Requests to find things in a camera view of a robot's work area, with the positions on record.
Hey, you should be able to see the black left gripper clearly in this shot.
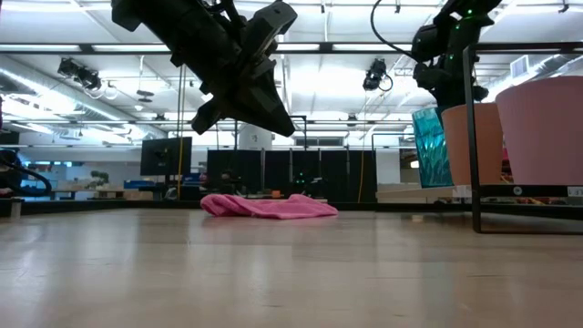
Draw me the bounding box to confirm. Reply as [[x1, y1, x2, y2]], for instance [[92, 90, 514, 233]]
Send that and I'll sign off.
[[171, 26, 297, 138]]

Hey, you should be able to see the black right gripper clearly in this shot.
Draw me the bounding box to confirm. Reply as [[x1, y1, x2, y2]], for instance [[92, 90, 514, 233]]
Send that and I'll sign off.
[[414, 61, 465, 110]]

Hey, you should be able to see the blue faceted plastic tumbler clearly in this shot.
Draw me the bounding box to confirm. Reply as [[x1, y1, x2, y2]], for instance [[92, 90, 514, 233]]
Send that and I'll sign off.
[[411, 106, 455, 190]]

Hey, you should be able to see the peach plastic cup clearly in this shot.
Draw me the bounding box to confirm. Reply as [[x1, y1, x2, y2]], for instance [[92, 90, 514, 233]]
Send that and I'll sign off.
[[440, 102, 505, 187]]

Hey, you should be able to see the pink plastic cup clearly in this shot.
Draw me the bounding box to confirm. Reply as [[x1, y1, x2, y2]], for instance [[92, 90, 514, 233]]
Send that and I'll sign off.
[[495, 75, 583, 187]]

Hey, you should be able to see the wooden shelf board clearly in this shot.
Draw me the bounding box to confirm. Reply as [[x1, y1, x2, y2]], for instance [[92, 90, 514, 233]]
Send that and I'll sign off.
[[375, 183, 473, 204]]

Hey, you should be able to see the black room divider panel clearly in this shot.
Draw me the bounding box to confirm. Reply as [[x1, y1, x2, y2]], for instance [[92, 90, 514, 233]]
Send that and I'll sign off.
[[207, 149, 378, 204]]

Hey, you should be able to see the black computer monitor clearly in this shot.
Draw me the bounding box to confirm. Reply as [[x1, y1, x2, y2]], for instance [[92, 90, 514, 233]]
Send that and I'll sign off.
[[139, 136, 193, 177]]

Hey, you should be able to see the pink cloth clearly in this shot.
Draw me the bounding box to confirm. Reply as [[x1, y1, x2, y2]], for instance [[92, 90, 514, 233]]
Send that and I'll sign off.
[[199, 193, 340, 220]]

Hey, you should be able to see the potted plant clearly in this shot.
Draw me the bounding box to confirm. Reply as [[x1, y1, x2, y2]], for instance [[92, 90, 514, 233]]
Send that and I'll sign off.
[[88, 170, 110, 189]]

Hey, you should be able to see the black ceiling camera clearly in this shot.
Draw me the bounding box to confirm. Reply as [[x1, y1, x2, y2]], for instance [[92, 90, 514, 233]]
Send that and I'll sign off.
[[362, 57, 394, 92]]

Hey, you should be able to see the yellow cord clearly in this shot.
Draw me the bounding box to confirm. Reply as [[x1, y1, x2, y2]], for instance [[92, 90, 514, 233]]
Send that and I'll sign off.
[[176, 63, 189, 201], [357, 136, 367, 204]]

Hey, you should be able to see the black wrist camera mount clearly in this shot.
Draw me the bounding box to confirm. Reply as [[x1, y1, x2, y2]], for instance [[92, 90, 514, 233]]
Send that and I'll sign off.
[[236, 1, 299, 63]]

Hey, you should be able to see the black aluminium rig frame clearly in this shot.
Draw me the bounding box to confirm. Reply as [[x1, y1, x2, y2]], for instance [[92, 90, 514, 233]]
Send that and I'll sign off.
[[0, 198, 583, 220]]

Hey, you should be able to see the thick black hose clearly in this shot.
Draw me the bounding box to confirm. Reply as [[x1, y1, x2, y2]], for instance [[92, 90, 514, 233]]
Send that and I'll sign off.
[[0, 149, 53, 199]]

